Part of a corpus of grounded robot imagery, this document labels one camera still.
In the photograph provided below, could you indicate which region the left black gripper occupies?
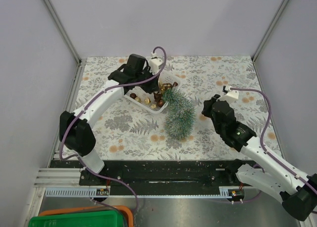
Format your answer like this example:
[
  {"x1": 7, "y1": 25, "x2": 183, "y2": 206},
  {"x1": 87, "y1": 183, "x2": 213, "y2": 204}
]
[{"x1": 135, "y1": 67, "x2": 160, "y2": 95}]

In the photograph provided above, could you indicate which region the white plastic basket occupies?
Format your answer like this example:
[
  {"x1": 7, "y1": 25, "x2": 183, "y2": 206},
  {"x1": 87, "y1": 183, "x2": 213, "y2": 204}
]
[{"x1": 124, "y1": 71, "x2": 182, "y2": 114}]

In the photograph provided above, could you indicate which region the small green christmas tree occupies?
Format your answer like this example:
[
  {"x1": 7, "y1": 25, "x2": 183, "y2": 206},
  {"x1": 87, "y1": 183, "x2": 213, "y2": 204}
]
[{"x1": 163, "y1": 88, "x2": 196, "y2": 140}]

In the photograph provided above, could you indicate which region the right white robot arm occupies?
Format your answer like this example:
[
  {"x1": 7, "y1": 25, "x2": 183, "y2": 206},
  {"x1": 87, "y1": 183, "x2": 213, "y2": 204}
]
[{"x1": 202, "y1": 94, "x2": 317, "y2": 222}]

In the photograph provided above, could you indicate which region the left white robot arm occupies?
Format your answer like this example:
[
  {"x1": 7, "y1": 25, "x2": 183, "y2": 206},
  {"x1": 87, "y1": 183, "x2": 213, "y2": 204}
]
[{"x1": 59, "y1": 53, "x2": 166, "y2": 185}]

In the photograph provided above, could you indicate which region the small gold bauble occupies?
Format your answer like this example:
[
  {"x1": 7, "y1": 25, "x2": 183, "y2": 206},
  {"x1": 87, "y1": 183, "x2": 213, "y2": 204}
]
[{"x1": 145, "y1": 98, "x2": 151, "y2": 105}]

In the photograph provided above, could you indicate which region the brown shiny bauble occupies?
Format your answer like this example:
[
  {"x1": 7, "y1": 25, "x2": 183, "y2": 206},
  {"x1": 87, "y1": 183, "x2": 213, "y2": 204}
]
[{"x1": 157, "y1": 99, "x2": 165, "y2": 108}]

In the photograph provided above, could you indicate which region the floral patterned table mat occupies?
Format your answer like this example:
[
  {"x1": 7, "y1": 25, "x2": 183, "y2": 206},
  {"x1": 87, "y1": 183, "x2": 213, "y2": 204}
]
[{"x1": 60, "y1": 55, "x2": 283, "y2": 161}]

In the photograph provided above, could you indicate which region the orange plastic bin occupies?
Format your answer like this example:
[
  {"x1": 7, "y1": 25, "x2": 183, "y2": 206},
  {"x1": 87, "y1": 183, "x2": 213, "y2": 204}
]
[{"x1": 38, "y1": 206, "x2": 134, "y2": 227}]

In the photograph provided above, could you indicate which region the green plastic bin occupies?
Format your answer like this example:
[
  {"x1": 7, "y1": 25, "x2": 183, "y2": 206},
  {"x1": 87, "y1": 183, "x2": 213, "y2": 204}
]
[{"x1": 28, "y1": 211, "x2": 126, "y2": 227}]

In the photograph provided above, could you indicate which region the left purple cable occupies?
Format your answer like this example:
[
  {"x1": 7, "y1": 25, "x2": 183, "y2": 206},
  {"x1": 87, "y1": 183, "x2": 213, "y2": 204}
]
[{"x1": 58, "y1": 46, "x2": 167, "y2": 211}]

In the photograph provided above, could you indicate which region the purple cable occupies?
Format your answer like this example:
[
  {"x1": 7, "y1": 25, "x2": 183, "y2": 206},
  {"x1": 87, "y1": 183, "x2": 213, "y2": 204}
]
[
  {"x1": 58, "y1": 46, "x2": 167, "y2": 211},
  {"x1": 230, "y1": 87, "x2": 317, "y2": 195}
]

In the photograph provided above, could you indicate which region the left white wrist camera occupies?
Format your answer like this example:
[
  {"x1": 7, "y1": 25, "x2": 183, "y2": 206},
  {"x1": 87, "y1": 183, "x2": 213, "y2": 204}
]
[{"x1": 148, "y1": 53, "x2": 163, "y2": 75}]

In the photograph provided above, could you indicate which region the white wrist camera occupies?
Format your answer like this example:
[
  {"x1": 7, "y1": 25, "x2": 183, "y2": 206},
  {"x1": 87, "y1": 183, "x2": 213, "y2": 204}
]
[
  {"x1": 148, "y1": 53, "x2": 163, "y2": 75},
  {"x1": 219, "y1": 85, "x2": 239, "y2": 104}
]

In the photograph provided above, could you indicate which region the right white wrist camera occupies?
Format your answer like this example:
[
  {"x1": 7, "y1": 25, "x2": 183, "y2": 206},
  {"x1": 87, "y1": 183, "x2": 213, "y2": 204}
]
[{"x1": 219, "y1": 85, "x2": 239, "y2": 104}]

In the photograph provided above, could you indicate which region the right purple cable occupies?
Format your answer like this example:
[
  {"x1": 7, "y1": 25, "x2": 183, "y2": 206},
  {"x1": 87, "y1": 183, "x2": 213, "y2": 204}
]
[{"x1": 230, "y1": 87, "x2": 317, "y2": 195}]

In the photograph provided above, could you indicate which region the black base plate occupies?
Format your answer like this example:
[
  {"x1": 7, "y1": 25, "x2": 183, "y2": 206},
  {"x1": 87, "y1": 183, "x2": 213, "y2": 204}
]
[{"x1": 50, "y1": 159, "x2": 256, "y2": 195}]

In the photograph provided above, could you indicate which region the aluminium frame rail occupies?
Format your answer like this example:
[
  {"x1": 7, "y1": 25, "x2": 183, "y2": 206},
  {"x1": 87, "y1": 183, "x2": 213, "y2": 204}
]
[{"x1": 34, "y1": 168, "x2": 81, "y2": 187}]

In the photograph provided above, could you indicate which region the white slotted cable duct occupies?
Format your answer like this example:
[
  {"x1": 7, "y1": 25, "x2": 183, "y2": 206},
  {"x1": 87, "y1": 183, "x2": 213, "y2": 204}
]
[{"x1": 45, "y1": 187, "x2": 110, "y2": 198}]

